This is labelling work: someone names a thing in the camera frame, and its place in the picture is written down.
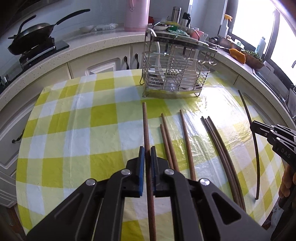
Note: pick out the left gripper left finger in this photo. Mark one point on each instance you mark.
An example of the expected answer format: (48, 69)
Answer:
(94, 211)

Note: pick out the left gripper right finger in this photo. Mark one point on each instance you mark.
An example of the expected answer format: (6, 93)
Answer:
(200, 210)

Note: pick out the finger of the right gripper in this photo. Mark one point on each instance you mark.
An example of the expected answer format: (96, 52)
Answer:
(262, 129)

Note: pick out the person's right hand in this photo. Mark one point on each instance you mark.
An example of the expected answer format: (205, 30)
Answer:
(287, 181)

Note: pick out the steel sink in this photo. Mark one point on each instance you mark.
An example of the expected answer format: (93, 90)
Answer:
(286, 95)

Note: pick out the wicker basket with greens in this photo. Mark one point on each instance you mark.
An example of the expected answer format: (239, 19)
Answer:
(251, 61)

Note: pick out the orange sponge cloth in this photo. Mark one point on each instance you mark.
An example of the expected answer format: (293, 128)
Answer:
(237, 55)

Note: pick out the yellow white checkered tablecloth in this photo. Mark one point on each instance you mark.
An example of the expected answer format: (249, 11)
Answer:
(89, 127)

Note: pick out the steel tray by window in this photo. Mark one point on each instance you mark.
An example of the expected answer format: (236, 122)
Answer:
(228, 44)

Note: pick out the spray bottle yellow nozzle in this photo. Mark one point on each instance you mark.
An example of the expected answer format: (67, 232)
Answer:
(224, 27)

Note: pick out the pink plastic container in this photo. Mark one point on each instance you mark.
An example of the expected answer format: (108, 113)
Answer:
(197, 34)

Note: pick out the white spoon in basket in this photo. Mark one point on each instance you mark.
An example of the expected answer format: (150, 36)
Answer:
(157, 67)

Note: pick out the black coffee pot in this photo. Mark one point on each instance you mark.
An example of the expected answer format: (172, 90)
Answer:
(185, 20)

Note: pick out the green cloth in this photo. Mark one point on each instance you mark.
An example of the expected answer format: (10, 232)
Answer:
(178, 32)

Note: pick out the steel thermos bottle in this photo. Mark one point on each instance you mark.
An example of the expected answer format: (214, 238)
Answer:
(175, 15)

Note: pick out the black gas stove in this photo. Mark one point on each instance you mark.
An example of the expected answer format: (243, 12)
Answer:
(40, 52)

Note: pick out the pink thermos jug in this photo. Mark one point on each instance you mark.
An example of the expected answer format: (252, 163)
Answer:
(136, 15)

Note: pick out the black wok pan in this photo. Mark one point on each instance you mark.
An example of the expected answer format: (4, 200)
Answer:
(35, 35)

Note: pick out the white packet on counter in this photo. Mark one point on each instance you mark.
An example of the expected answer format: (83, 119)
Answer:
(105, 27)

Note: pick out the steel wire utensil basket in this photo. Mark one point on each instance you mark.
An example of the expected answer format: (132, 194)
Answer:
(186, 63)

